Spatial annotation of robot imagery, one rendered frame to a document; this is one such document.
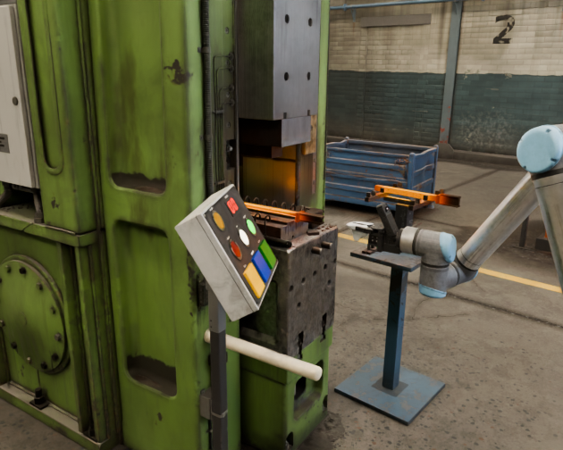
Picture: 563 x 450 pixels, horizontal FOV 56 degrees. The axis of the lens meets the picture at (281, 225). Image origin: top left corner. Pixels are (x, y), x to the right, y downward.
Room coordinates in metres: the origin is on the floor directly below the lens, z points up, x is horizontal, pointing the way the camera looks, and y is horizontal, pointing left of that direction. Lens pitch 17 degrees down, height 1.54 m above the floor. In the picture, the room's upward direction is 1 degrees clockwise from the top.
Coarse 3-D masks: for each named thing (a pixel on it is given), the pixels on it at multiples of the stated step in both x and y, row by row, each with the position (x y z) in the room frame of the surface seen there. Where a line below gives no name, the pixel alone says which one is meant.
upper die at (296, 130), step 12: (240, 120) 1.90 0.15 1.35; (252, 120) 1.87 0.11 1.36; (264, 120) 1.84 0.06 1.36; (276, 120) 1.82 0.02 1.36; (288, 120) 1.84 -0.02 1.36; (300, 120) 1.91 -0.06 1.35; (240, 132) 1.90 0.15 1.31; (252, 132) 1.87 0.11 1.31; (264, 132) 1.84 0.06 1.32; (276, 132) 1.82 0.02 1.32; (288, 132) 1.84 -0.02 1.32; (300, 132) 1.91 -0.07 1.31; (252, 144) 1.87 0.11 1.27; (264, 144) 1.84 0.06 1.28; (276, 144) 1.81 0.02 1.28; (288, 144) 1.84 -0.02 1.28
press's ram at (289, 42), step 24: (240, 0) 1.83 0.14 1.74; (264, 0) 1.78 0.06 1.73; (288, 0) 1.83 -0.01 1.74; (312, 0) 1.96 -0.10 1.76; (240, 24) 1.83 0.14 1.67; (264, 24) 1.78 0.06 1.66; (288, 24) 1.83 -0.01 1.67; (312, 24) 1.96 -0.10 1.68; (240, 48) 1.83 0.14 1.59; (264, 48) 1.78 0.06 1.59; (288, 48) 1.83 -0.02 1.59; (312, 48) 1.97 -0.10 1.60; (240, 72) 1.83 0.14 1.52; (264, 72) 1.78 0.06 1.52; (288, 72) 1.83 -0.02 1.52; (312, 72) 1.97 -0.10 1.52; (240, 96) 1.83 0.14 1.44; (264, 96) 1.78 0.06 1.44; (288, 96) 1.84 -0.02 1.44; (312, 96) 1.97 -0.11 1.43
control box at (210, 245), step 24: (216, 192) 1.54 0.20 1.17; (192, 216) 1.23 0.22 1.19; (240, 216) 1.43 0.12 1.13; (192, 240) 1.20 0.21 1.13; (216, 240) 1.20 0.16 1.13; (240, 240) 1.33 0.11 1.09; (216, 264) 1.20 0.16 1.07; (240, 264) 1.24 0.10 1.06; (216, 288) 1.20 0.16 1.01; (240, 288) 1.19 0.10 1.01; (264, 288) 1.29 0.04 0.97; (240, 312) 1.19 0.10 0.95
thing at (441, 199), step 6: (378, 186) 2.35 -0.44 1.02; (384, 186) 2.36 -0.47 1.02; (390, 192) 2.31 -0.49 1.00; (396, 192) 2.29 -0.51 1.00; (402, 192) 2.27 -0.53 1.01; (408, 192) 2.25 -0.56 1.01; (414, 192) 2.24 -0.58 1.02; (420, 192) 2.24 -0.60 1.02; (432, 198) 2.18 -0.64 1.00; (438, 198) 2.15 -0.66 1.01; (444, 198) 2.15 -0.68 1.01; (450, 198) 2.13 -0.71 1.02; (456, 198) 2.12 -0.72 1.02; (444, 204) 2.14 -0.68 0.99; (450, 204) 2.13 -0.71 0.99; (456, 204) 2.12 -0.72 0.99
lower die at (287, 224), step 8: (248, 208) 2.00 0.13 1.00; (280, 208) 2.03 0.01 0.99; (256, 216) 1.92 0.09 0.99; (264, 216) 1.92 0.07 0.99; (272, 216) 1.92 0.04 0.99; (280, 216) 1.92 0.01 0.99; (288, 216) 1.90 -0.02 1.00; (256, 224) 1.86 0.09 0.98; (264, 224) 1.85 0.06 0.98; (272, 224) 1.85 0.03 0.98; (280, 224) 1.85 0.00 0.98; (288, 224) 1.85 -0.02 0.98; (296, 224) 1.89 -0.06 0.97; (304, 224) 1.94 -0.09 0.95; (264, 232) 1.84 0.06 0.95; (272, 232) 1.82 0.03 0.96; (280, 232) 1.80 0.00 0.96; (288, 232) 1.85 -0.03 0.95; (296, 232) 1.90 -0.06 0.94; (304, 232) 1.95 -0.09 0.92
